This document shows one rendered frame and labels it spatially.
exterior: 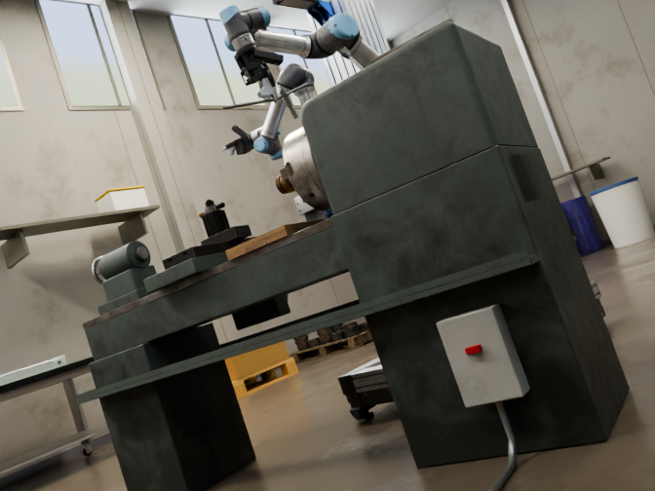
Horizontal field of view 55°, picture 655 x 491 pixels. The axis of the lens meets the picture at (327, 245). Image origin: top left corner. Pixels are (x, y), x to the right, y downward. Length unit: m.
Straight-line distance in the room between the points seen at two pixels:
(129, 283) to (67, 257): 3.58
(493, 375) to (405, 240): 0.48
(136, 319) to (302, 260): 0.93
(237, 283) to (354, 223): 0.60
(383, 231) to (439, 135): 0.34
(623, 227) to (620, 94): 2.19
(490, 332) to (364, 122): 0.75
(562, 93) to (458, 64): 8.49
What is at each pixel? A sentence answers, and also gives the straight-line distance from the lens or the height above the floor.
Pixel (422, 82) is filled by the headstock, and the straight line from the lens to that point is 1.95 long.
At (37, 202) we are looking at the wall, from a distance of 6.65.
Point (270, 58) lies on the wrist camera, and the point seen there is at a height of 1.49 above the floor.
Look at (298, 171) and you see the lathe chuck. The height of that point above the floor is 1.06.
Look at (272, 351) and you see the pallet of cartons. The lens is 6.20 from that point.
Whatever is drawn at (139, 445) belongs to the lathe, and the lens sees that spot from 3.02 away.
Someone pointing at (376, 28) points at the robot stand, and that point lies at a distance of 3.40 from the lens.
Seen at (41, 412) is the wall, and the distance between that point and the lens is 6.22.
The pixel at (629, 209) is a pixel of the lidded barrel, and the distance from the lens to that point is 8.81.
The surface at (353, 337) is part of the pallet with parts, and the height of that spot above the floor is 0.12.
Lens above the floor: 0.61
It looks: 4 degrees up
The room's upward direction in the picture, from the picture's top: 19 degrees counter-clockwise
